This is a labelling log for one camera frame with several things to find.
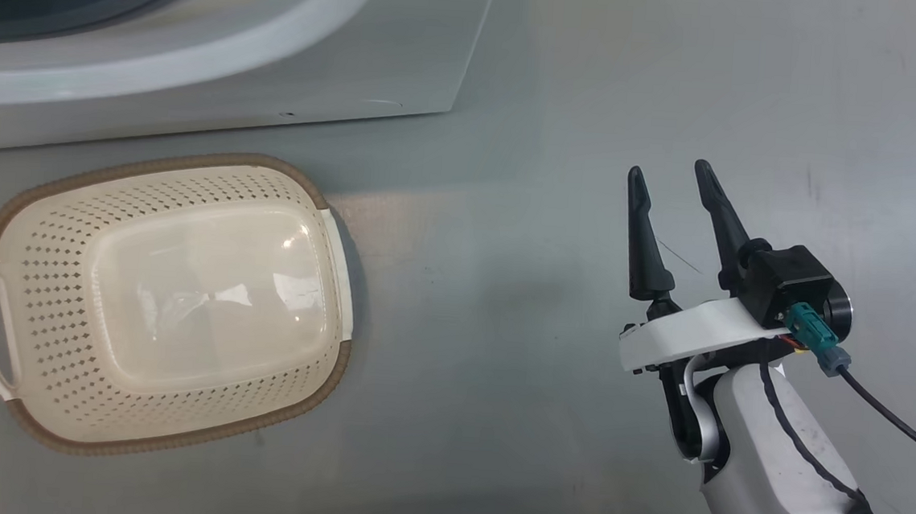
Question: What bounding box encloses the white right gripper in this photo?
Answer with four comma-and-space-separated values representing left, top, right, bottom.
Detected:
613, 154, 803, 387

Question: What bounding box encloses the white front-load washing machine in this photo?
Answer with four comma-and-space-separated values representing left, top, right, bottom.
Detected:
0, 0, 502, 192

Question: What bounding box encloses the cream perforated laundry basket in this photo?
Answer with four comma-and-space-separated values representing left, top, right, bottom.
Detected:
0, 135, 367, 475

